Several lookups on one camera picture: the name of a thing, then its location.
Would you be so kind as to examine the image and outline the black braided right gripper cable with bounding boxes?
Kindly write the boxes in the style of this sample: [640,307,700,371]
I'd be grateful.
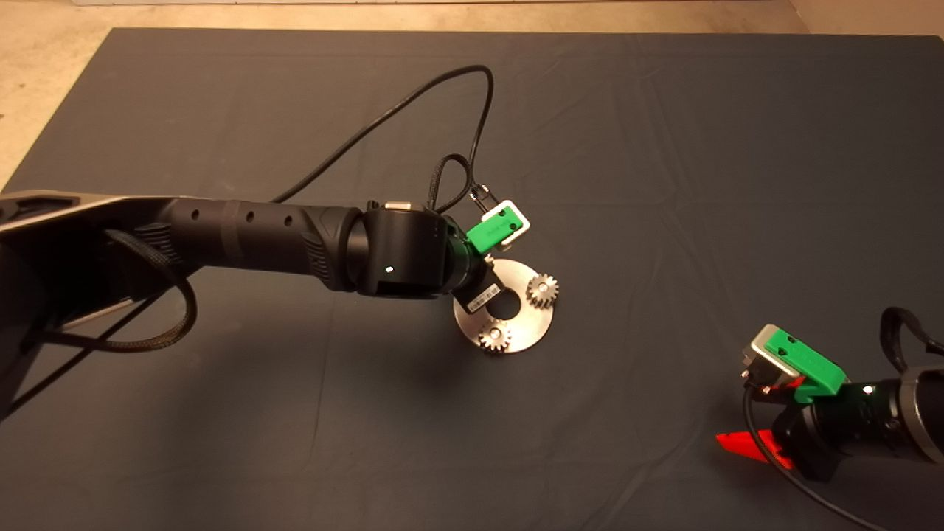
[878,308,944,375]

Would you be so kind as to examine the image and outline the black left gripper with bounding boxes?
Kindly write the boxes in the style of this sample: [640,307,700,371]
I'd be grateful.
[450,254,504,315]

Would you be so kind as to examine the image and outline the green right camera mount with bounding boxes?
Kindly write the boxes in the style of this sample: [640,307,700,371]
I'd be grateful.
[765,330,847,405]

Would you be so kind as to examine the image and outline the dark grey table cloth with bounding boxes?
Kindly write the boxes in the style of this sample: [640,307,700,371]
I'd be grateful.
[0,28,944,531]

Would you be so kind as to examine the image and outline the smooth black right camera cable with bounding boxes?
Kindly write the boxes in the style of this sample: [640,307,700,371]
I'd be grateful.
[742,383,875,531]

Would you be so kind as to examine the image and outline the smooth black left camera cable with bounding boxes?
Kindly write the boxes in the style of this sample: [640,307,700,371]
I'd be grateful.
[271,65,495,204]

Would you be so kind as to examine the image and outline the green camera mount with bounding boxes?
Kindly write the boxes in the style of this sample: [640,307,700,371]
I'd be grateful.
[765,330,847,405]
[466,206,526,256]

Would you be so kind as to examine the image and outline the green left camera mount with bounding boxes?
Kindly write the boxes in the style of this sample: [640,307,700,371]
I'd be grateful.
[466,206,526,256]

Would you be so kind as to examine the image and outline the small steel planetary gear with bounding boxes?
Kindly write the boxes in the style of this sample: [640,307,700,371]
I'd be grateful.
[478,319,513,353]
[527,274,561,310]

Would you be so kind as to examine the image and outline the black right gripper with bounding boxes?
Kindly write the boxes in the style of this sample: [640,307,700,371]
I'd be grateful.
[715,378,904,485]

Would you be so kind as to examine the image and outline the round steel carrier plate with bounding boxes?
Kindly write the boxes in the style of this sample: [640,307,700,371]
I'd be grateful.
[454,260,555,355]

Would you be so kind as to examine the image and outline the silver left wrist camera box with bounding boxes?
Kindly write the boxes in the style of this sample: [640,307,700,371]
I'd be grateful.
[481,199,532,243]

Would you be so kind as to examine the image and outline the black braided left gripper cable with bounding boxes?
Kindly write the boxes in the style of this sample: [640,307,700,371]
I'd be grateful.
[428,153,493,216]

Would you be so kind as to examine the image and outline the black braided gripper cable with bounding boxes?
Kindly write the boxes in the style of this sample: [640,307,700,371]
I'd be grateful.
[428,153,493,216]
[878,308,944,375]

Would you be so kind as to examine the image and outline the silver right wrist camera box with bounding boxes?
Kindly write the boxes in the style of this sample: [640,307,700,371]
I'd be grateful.
[740,324,802,388]

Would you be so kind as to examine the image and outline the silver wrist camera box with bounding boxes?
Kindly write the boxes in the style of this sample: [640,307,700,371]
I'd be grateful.
[740,324,802,388]
[481,199,532,243]

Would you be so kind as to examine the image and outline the smooth black camera cable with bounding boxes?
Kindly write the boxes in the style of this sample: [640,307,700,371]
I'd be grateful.
[742,383,875,531]
[271,65,495,204]

